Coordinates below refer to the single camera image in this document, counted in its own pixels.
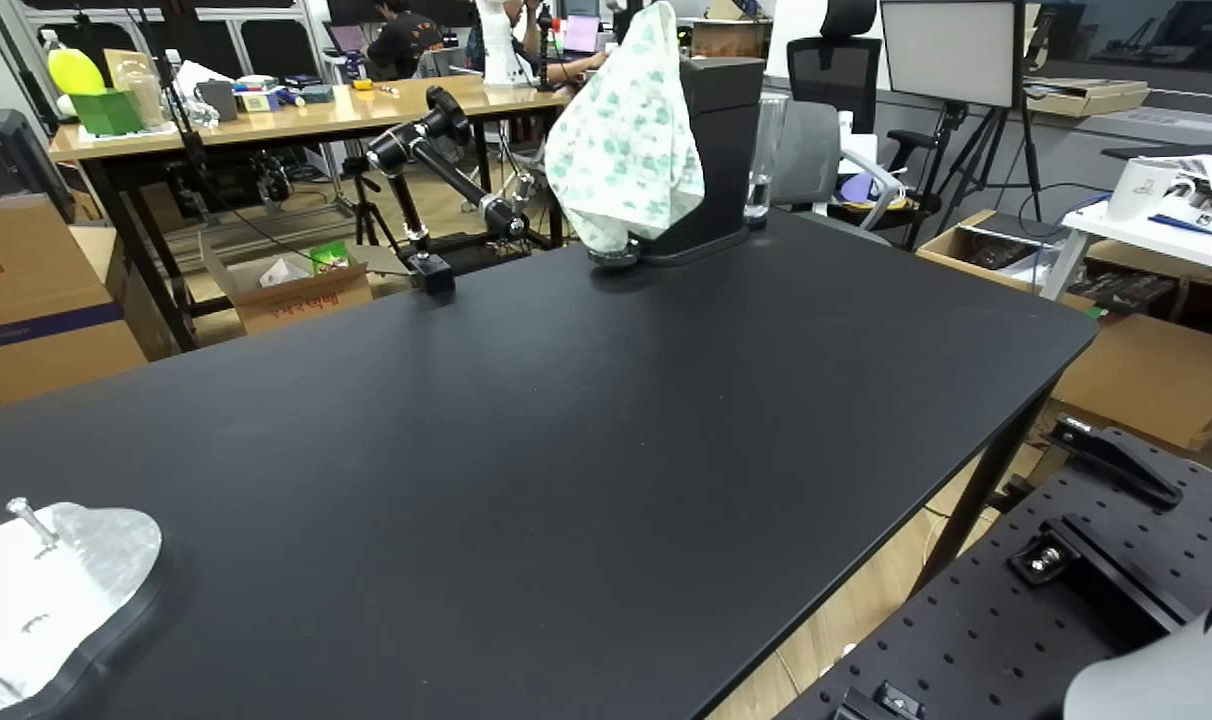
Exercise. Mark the grey office chair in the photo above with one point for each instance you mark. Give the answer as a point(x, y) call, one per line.
point(810, 155)

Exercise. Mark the long wooden desk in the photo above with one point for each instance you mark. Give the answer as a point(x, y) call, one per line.
point(310, 113)

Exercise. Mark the black perforated breadboard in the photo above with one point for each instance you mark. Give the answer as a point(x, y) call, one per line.
point(976, 625)

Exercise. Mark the black office chair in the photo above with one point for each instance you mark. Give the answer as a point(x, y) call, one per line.
point(839, 62)

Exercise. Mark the grey rounded object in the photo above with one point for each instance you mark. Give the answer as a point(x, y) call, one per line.
point(1156, 672)

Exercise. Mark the wooden tray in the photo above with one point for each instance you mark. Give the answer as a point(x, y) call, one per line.
point(1086, 96)

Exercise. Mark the seated person in dark shirt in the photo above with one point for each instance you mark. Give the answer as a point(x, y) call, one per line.
point(392, 40)

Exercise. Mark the small open cardboard box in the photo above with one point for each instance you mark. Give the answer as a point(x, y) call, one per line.
point(297, 284)

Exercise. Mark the yellow round object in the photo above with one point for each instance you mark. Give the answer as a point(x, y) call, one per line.
point(73, 71)

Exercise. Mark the green box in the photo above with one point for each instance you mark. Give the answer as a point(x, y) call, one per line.
point(107, 113)

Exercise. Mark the black square mount block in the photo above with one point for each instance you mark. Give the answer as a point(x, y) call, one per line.
point(1046, 558)

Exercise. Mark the white board on tripod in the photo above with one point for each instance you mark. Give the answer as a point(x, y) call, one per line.
point(950, 48)

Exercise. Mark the dark crate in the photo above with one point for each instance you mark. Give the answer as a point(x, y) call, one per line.
point(9, 156)

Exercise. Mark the white side table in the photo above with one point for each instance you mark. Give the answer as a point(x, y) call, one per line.
point(1150, 242)

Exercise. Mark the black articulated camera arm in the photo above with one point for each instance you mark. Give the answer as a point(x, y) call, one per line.
point(426, 147)

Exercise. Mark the large cardboard box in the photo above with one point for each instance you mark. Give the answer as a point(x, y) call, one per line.
point(39, 304)

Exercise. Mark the white cloth with green print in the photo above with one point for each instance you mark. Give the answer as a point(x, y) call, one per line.
point(625, 147)

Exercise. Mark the open cardboard box with parts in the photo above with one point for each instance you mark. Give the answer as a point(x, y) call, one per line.
point(999, 245)

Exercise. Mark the black tripod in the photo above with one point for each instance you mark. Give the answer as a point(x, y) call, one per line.
point(988, 155)

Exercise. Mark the flat cardboard box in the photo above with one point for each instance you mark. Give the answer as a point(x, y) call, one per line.
point(1150, 380)

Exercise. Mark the black upright box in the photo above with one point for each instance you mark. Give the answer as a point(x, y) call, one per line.
point(726, 147)

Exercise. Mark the black bracket on breadboard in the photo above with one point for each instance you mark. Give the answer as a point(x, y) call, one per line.
point(1119, 462)

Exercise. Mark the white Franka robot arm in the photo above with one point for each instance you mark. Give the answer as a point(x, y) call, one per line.
point(18, 607)

